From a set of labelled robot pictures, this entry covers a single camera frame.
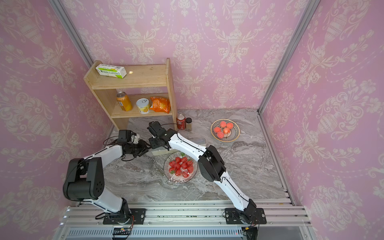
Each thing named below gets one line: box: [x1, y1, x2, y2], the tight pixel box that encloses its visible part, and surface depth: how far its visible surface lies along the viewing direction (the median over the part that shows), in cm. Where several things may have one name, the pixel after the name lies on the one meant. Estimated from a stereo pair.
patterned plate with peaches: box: [210, 118, 240, 143], surface depth 108 cm
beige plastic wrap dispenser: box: [150, 147, 175, 156], surface depth 93 cm
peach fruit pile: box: [213, 121, 234, 139], surface depth 107 cm
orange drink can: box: [116, 91, 133, 112], surface depth 87 cm
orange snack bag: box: [149, 96, 171, 114], surface depth 91 cm
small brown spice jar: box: [185, 117, 193, 131], surface depth 105 cm
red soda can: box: [176, 113, 187, 131], surface depth 105 cm
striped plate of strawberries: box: [163, 151, 199, 184], surface depth 89 cm
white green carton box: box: [95, 63, 127, 79], surface depth 77 cm
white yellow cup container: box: [136, 98, 151, 114], surface depth 91 cm
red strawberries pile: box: [168, 156, 194, 178], surface depth 89 cm
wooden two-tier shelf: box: [84, 58, 178, 132], surface depth 83 cm
